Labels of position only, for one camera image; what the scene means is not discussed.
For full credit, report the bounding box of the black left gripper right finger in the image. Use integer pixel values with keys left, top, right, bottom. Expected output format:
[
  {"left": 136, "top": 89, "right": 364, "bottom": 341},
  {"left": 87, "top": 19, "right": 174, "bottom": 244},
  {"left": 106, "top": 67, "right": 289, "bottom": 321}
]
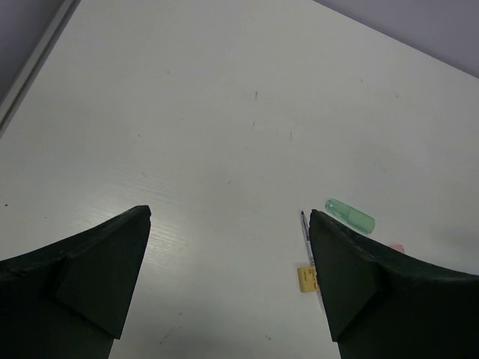
[{"left": 309, "top": 210, "right": 478, "bottom": 358}]

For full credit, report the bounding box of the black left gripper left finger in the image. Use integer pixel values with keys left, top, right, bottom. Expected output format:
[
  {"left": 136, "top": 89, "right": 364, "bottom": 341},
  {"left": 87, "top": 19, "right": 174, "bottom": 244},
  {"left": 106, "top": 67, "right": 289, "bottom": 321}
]
[{"left": 1, "top": 205, "right": 151, "bottom": 358}]

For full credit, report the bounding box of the yellow eraser block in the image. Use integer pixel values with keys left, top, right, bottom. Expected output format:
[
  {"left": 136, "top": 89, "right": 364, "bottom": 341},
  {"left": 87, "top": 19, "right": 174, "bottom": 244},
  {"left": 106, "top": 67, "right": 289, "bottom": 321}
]
[{"left": 297, "top": 266, "right": 319, "bottom": 293}]

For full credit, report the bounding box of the green translucent highlighter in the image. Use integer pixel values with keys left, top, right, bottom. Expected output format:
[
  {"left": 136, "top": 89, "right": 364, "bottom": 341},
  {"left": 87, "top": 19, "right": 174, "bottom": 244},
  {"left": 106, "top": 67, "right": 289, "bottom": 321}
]
[{"left": 325, "top": 198, "right": 376, "bottom": 235}]

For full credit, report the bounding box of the pink red gel pen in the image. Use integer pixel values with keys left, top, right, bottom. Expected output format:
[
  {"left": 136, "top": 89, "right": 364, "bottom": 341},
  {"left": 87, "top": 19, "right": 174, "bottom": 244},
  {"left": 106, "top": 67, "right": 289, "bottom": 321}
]
[{"left": 389, "top": 244, "right": 405, "bottom": 254}]

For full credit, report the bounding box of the blue ballpoint pen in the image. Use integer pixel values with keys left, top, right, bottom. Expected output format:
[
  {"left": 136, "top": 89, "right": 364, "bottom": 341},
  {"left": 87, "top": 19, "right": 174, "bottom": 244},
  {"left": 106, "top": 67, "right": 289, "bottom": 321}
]
[{"left": 300, "top": 211, "right": 315, "bottom": 266}]

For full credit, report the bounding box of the aluminium table edge rail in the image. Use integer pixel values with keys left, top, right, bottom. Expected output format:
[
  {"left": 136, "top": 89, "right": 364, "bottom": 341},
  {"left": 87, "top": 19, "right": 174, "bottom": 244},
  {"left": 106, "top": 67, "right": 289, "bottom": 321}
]
[{"left": 1, "top": 0, "right": 79, "bottom": 130}]

